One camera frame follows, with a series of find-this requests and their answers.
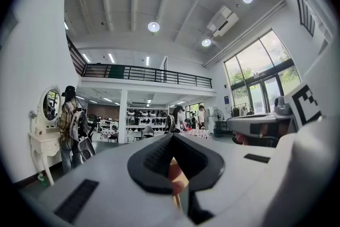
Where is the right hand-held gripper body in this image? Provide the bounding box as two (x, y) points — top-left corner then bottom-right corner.
(227, 42), (340, 147)

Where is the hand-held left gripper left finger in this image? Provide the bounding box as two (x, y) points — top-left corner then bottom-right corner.
(127, 133), (175, 195)

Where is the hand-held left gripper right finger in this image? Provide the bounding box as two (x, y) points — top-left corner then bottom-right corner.
(172, 133), (226, 225)

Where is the person's right hand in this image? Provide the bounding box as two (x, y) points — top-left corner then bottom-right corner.
(233, 121), (292, 146)

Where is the person's left hand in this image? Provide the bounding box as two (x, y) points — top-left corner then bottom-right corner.
(168, 158), (190, 196)

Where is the clothes rack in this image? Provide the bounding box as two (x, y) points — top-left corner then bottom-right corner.
(230, 103), (254, 118)

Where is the black standing fan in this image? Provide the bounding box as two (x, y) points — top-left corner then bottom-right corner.
(211, 108), (226, 138)

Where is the table with checkered cloth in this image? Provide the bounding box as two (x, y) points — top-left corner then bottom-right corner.
(180, 128), (213, 141)

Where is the white shelf of helmets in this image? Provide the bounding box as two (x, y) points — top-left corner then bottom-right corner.
(125, 105), (171, 139)

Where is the large black-framed window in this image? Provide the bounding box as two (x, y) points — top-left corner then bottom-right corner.
(224, 29), (303, 116)

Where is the grey mesh chair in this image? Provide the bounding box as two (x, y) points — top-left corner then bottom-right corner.
(78, 136), (97, 163)

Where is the black mezzanine railing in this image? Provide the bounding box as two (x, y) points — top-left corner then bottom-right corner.
(65, 34), (213, 90)

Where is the dark green banner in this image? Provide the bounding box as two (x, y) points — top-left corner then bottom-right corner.
(110, 65), (125, 79)

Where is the white ceiling air conditioner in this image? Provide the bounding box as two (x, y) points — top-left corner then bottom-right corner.
(206, 5), (240, 38)

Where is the white dressing table with mirror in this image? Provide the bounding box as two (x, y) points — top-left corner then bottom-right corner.
(28, 85), (64, 187)

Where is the right hand-held gripper camera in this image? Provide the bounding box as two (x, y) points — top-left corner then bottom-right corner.
(273, 96), (292, 115)

